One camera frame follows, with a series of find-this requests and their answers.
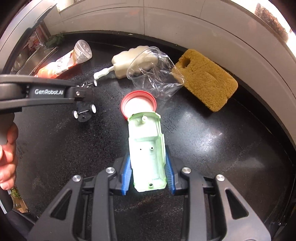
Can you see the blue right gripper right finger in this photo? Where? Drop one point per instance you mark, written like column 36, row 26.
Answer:
column 170, row 175

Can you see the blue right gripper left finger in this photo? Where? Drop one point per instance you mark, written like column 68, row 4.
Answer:
column 126, row 174

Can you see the light green toy car shell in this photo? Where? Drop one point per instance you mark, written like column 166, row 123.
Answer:
column 147, row 151

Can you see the black toy car chassis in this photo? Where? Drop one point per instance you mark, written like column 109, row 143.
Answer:
column 85, row 109

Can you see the red jar lid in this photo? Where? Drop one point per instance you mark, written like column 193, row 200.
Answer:
column 137, row 102

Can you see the orange plastic drink bottle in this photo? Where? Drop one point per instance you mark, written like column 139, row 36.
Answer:
column 80, row 54

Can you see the clear crushed plastic cup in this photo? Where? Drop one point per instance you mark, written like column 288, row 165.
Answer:
column 153, row 71

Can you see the person's left hand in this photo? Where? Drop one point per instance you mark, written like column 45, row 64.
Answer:
column 9, row 160

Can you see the stainless steel sink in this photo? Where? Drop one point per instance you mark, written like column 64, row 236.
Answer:
column 26, row 64

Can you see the red detergent bottle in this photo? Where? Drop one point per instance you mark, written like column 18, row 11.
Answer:
column 38, row 38

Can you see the dark green cloth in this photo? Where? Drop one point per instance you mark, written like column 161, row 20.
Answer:
column 55, row 40

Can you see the yellow brown sponge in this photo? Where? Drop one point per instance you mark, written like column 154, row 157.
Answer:
column 211, row 84

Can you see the white foam brush sponge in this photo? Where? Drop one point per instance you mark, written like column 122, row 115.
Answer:
column 126, row 62

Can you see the jar of red beans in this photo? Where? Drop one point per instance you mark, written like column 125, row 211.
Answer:
column 272, row 21

